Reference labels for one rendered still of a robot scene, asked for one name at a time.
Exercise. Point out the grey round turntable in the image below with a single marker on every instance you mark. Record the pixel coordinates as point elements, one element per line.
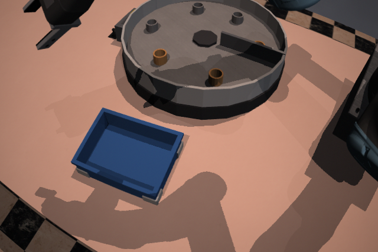
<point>180,86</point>

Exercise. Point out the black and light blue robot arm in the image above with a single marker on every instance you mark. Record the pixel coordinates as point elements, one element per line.
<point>362,141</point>

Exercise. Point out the blue plastic crate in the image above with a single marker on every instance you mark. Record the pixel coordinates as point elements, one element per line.
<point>129,154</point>

